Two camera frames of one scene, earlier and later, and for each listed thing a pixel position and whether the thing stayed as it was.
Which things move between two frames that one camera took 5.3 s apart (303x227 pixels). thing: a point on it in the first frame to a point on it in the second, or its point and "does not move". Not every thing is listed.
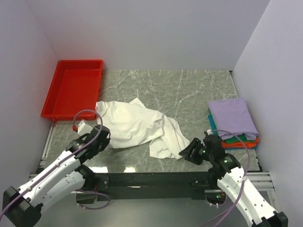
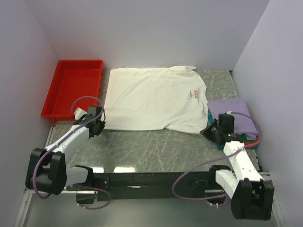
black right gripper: [187, 151] to [206, 132]
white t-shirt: [130, 123] to [156, 98]
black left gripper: [105, 143] to [101, 126]
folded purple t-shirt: [234, 115] does not move
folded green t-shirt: [243, 137] does not move
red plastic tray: [76, 90] does not move
